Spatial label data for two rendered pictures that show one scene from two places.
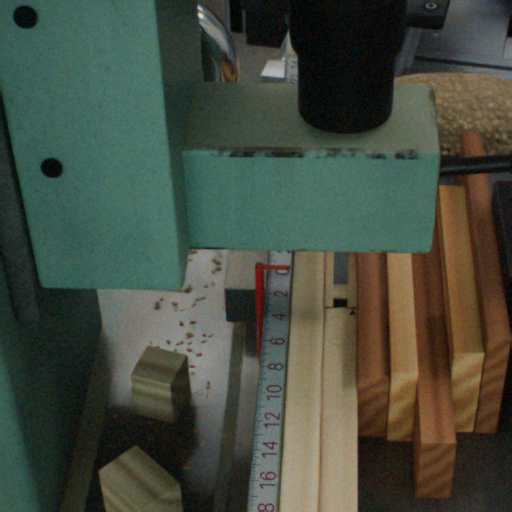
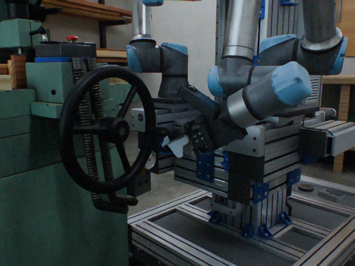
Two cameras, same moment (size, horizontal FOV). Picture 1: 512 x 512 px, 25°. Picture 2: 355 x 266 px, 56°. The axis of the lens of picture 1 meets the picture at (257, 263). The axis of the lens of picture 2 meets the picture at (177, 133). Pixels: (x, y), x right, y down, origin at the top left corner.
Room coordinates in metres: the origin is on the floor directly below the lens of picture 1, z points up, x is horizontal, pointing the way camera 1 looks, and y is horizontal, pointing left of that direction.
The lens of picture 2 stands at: (-0.08, -0.88, 0.95)
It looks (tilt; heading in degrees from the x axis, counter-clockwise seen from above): 11 degrees down; 29
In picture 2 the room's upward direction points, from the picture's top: straight up
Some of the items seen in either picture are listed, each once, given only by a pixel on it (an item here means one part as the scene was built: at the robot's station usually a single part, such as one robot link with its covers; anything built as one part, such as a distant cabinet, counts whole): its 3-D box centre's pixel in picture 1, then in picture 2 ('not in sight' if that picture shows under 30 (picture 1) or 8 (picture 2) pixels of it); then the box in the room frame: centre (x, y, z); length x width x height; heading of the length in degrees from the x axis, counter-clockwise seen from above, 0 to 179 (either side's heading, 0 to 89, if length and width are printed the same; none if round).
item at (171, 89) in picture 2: not in sight; (175, 85); (1.22, -0.13, 0.87); 0.15 x 0.15 x 0.10
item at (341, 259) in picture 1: (341, 248); not in sight; (0.53, -0.05, 0.97); 0.01 x 0.01 x 0.05; 85
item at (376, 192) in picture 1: (308, 175); (17, 38); (0.53, -0.03, 1.03); 0.14 x 0.07 x 0.09; 85
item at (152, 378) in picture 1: (161, 384); not in sight; (0.57, 0.07, 0.82); 0.03 x 0.03 x 0.04; 69
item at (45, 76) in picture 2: not in sight; (68, 81); (0.51, -0.24, 0.92); 0.15 x 0.13 x 0.09; 175
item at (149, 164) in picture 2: not in sight; (145, 162); (0.77, -0.28, 0.65); 0.06 x 0.04 x 0.08; 175
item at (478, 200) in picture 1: (477, 272); (49, 70); (0.54, -0.14, 0.94); 0.20 x 0.01 x 0.08; 175
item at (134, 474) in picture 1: (141, 497); not in sight; (0.47, 0.08, 0.82); 0.04 x 0.03 x 0.04; 42
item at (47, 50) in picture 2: not in sight; (69, 50); (0.51, -0.25, 0.99); 0.13 x 0.11 x 0.06; 175
